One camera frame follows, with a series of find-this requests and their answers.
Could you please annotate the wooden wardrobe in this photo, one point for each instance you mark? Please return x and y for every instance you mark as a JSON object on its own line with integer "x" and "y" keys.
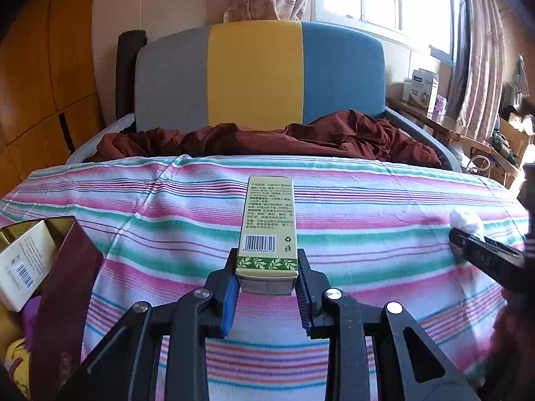
{"x": 33, "y": 71}

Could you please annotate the maroon cloth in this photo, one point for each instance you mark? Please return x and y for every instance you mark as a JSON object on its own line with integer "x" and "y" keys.
{"x": 334, "y": 133}

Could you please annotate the small green box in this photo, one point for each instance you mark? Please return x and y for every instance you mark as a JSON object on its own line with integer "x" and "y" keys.
{"x": 267, "y": 225}

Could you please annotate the grey yellow blue sofa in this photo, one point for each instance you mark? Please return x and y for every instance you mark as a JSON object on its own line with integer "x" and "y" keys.
{"x": 255, "y": 75}

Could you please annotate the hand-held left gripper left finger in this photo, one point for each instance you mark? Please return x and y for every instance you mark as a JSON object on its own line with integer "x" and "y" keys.
{"x": 229, "y": 305}

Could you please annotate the gold tin box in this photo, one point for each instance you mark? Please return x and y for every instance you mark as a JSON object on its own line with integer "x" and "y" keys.
{"x": 62, "y": 292}

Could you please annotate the yellow sock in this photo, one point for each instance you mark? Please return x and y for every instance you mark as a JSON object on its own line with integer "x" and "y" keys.
{"x": 19, "y": 355}

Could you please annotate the purple snack packet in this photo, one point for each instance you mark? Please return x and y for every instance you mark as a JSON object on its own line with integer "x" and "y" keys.
{"x": 31, "y": 321}

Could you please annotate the white plastic bag ball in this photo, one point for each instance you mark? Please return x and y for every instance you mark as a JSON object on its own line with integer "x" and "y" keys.
{"x": 466, "y": 219}

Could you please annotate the black rolled mat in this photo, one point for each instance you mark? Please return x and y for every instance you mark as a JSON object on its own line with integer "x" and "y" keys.
{"x": 125, "y": 71}

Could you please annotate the small purple box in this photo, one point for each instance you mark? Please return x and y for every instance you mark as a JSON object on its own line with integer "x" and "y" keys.
{"x": 439, "y": 106}

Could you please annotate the wooden table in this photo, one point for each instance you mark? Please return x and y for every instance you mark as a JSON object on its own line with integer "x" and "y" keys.
{"x": 443, "y": 125}

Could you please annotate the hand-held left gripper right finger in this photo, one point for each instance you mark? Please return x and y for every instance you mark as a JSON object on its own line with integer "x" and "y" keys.
{"x": 303, "y": 300}

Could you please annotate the beige carton box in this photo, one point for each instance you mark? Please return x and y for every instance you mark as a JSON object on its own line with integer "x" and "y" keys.
{"x": 25, "y": 267}

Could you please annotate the striped blanket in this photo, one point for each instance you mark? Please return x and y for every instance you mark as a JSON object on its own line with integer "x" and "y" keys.
{"x": 376, "y": 238}

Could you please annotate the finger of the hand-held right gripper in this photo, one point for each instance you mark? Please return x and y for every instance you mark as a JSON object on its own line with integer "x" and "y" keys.
{"x": 480, "y": 252}

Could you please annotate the white carton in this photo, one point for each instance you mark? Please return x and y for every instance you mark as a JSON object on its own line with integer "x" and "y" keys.
{"x": 422, "y": 87}

